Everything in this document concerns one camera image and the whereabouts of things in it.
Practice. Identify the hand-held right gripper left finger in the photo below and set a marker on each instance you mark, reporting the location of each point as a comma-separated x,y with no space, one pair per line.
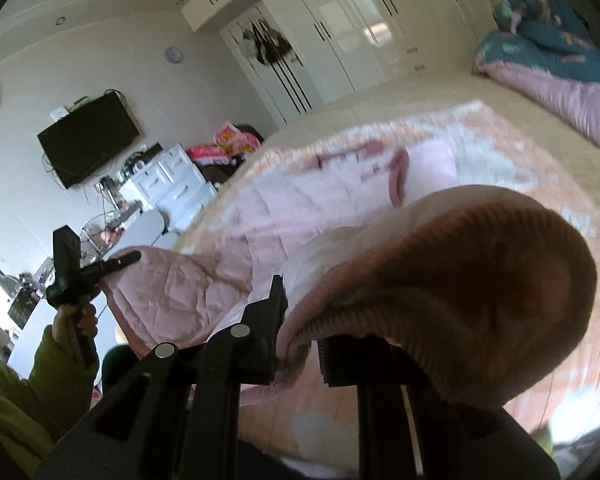
265,320

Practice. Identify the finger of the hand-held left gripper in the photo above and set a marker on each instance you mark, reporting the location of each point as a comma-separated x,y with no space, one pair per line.
115,264

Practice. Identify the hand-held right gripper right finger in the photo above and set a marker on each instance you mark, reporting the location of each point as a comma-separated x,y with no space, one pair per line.
380,435

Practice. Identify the pink quilted jacket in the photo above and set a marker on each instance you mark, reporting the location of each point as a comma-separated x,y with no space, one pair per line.
480,285

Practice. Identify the person's left forearm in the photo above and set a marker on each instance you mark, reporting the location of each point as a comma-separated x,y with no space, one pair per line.
35,390

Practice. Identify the dark clothes pile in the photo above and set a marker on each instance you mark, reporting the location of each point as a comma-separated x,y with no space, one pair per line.
220,172

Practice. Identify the pink clothes pile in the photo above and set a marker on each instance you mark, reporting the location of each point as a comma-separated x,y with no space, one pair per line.
225,142

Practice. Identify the person's left hand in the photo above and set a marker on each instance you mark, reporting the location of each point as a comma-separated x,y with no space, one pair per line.
87,325

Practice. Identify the white chair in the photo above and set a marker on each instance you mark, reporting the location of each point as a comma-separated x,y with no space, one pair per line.
142,230

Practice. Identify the cluttered white desk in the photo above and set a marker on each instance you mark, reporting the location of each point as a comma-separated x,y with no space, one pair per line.
35,320

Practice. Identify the white drawer chest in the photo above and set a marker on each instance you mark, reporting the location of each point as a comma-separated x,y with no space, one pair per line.
180,185

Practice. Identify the white door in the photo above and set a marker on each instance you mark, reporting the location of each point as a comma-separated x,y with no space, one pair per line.
290,90

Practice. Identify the beige bed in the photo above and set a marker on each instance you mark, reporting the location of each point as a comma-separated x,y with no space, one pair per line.
380,95

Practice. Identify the white hanging bag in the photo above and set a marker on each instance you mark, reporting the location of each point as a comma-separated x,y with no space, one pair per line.
250,47

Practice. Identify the black hanging bag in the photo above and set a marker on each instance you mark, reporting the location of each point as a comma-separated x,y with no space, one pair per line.
270,42

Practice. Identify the orange plaid printed blanket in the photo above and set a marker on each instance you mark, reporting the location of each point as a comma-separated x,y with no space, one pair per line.
550,180

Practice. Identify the white glossy wardrobe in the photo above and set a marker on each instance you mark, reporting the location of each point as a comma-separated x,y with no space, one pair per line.
355,25

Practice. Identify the teal floral quilt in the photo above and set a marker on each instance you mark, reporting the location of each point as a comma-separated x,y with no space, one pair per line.
555,60

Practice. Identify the black wall television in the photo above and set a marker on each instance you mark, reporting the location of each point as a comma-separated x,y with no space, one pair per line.
90,135

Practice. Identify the round wall clock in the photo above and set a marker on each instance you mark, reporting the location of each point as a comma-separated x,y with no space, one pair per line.
173,54

